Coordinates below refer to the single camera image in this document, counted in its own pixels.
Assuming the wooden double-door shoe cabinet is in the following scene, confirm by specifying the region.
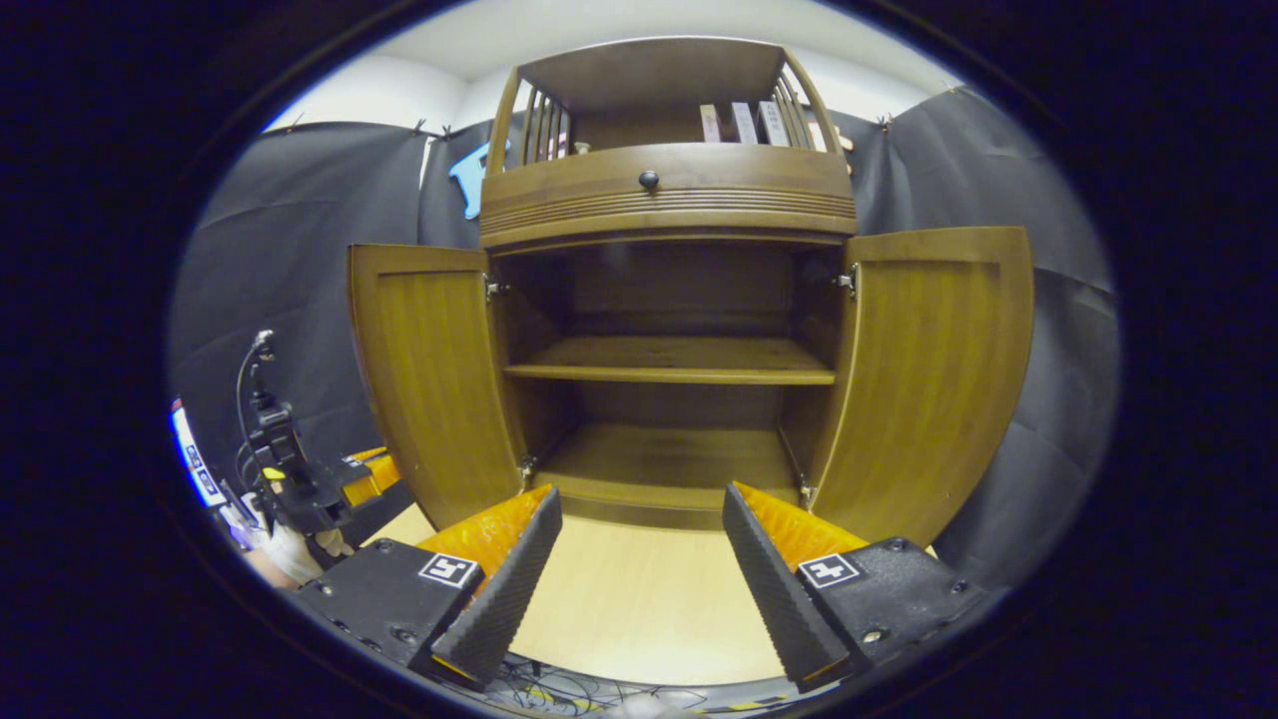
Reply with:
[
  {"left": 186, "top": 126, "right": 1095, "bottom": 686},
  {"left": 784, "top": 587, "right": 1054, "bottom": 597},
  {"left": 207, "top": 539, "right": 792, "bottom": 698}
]
[{"left": 346, "top": 36, "right": 1036, "bottom": 550}]

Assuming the black backdrop cloth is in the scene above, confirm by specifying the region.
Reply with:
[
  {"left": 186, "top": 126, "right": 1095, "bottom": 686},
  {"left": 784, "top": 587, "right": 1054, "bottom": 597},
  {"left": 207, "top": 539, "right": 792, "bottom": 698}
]
[{"left": 168, "top": 85, "right": 1119, "bottom": 590}]

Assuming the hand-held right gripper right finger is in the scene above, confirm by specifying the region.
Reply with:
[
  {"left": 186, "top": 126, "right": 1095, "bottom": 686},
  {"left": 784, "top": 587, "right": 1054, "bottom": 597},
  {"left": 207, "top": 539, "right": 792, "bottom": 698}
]
[{"left": 723, "top": 481, "right": 989, "bottom": 692}]

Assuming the wooden cabinet door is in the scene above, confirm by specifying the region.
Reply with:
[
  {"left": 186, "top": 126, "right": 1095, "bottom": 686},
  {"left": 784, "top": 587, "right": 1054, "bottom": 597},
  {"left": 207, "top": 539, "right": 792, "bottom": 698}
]
[
  {"left": 347, "top": 243, "right": 525, "bottom": 530},
  {"left": 807, "top": 227, "right": 1036, "bottom": 548}
]

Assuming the wooden cabinet drawer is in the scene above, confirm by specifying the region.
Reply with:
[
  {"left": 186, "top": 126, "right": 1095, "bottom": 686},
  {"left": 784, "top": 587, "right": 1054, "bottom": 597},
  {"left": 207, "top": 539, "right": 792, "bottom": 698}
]
[{"left": 481, "top": 143, "right": 858, "bottom": 248}]

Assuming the blue book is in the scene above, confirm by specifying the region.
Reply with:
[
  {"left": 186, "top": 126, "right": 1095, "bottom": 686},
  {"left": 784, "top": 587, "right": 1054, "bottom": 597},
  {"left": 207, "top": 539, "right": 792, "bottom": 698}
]
[{"left": 170, "top": 399, "right": 229, "bottom": 510}]

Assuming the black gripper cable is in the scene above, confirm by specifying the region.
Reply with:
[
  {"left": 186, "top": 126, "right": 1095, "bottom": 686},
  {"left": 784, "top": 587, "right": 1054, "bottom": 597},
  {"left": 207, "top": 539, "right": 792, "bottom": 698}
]
[{"left": 234, "top": 332, "right": 277, "bottom": 445}]

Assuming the wooden inner shelf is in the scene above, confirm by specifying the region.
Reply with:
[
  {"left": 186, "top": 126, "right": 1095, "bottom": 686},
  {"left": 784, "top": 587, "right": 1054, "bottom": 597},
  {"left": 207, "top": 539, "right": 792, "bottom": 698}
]
[{"left": 502, "top": 336, "right": 838, "bottom": 386}]

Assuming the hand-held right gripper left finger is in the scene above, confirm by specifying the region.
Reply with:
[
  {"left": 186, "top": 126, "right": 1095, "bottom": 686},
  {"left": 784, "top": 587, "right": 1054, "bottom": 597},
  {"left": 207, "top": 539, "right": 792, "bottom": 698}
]
[{"left": 293, "top": 485, "right": 563, "bottom": 692}]

